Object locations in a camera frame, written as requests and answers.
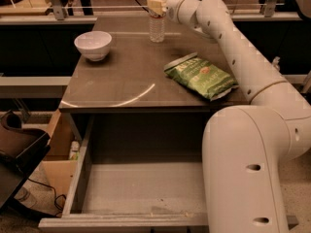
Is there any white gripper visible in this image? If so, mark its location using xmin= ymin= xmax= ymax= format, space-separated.
xmin=147 ymin=0 xmax=200 ymax=28

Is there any clear plastic water bottle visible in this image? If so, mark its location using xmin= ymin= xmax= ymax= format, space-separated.
xmin=149 ymin=10 xmax=165 ymax=43

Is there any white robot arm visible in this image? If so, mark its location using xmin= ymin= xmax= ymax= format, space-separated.
xmin=147 ymin=0 xmax=311 ymax=233

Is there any clear pump bottle right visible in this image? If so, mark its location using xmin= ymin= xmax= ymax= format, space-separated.
xmin=272 ymin=56 xmax=280 ymax=71

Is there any small bottle in box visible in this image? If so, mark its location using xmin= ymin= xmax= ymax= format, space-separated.
xmin=69 ymin=141 xmax=80 ymax=160

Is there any grey open top drawer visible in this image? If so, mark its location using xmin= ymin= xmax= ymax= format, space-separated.
xmin=38 ymin=114 xmax=299 ymax=233

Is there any white ceramic bowl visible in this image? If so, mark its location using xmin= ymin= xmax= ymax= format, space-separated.
xmin=74 ymin=31 xmax=112 ymax=61

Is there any green chip bag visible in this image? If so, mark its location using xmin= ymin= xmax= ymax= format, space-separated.
xmin=164 ymin=52 xmax=238 ymax=101

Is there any grey cabinet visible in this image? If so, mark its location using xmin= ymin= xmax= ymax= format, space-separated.
xmin=59 ymin=16 xmax=246 ymax=139

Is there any metal railing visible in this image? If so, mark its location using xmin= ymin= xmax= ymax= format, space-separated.
xmin=1 ymin=0 xmax=311 ymax=21

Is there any cardboard box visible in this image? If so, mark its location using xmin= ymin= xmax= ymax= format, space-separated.
xmin=41 ymin=109 xmax=79 ymax=199

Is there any dark brown chair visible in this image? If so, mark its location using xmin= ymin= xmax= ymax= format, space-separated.
xmin=0 ymin=111 xmax=50 ymax=211

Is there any clear cup on floor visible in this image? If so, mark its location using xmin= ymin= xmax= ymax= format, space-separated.
xmin=15 ymin=187 xmax=36 ymax=208

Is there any black cable on floor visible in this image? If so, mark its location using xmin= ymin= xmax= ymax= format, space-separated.
xmin=27 ymin=178 xmax=67 ymax=216

